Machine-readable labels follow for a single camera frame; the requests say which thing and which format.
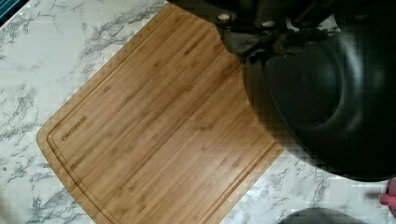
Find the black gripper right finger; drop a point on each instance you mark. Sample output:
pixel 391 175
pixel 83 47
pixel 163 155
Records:
pixel 270 14

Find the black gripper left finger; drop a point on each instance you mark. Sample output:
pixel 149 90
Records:
pixel 223 13

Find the black bowl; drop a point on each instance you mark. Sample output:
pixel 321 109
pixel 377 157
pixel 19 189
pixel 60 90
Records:
pixel 333 104

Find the bamboo cutting board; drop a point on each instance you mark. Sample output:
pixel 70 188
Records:
pixel 163 133

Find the dark grey round object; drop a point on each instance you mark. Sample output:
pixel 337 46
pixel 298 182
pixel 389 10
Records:
pixel 320 216

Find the red object at edge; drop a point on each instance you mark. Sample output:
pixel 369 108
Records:
pixel 389 197

